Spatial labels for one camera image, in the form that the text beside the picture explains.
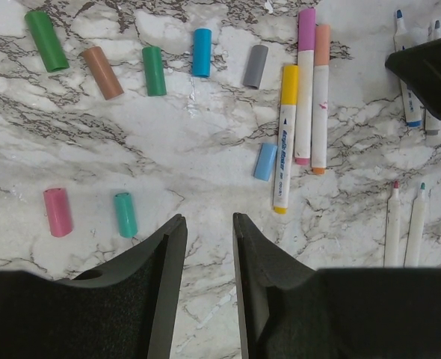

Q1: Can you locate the light blue pen cap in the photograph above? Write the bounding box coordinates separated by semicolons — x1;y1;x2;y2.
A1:
192;28;212;78

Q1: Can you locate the dark green pen cap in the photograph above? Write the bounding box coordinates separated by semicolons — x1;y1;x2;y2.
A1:
142;46;167;96

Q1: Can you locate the brown pen cap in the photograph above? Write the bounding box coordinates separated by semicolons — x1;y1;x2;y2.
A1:
81;46;124;100

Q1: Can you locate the pink cap marker pen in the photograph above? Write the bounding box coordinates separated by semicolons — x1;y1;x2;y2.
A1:
383;180;401;267

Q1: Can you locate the yellow cap marker pen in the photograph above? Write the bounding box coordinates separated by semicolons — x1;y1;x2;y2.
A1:
273;64;299;215

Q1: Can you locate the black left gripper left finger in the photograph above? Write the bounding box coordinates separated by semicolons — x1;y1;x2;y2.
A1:
0;215;188;358

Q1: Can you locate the blue cap marker pen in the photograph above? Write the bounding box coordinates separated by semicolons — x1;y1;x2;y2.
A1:
394;9;422;127

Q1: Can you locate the grey pen cap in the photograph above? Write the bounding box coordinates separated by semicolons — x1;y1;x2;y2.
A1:
242;44;268;89

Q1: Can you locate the teal pen cap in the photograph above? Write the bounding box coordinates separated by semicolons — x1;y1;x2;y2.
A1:
114;192;138;238

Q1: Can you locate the grey cap marker pen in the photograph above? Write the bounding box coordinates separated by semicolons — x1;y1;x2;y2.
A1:
425;19;441;136

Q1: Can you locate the pink pen cap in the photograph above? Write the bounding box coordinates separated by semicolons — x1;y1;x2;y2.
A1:
43;188;73;238

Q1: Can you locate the pale blue pen cap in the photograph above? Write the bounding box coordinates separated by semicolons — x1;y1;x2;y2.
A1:
253;143;277;182

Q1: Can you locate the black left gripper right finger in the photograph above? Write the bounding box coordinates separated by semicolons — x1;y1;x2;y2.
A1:
233;213;441;358

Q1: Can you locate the teal cap marker pen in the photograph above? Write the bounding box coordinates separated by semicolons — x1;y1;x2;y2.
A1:
404;182;426;268

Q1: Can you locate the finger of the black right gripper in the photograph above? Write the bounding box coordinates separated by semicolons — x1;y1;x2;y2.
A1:
385;38;441;120

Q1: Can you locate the purple cap marker pen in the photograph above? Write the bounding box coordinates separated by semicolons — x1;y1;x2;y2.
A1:
294;8;316;165

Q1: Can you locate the orange cap marker pen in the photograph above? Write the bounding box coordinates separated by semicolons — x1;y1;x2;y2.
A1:
311;24;330;175

